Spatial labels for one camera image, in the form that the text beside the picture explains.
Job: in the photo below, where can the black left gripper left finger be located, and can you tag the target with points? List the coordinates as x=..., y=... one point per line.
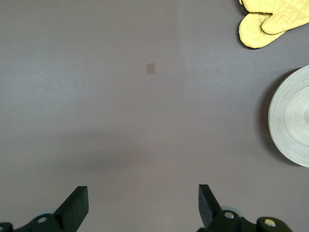
x=72, y=207

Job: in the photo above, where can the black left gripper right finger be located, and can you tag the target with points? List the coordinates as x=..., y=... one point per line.
x=207, y=207

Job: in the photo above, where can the white round plate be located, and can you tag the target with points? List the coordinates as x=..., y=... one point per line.
x=294, y=118

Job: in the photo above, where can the small brown tape patch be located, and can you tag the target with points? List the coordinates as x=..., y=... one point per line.
x=150, y=68

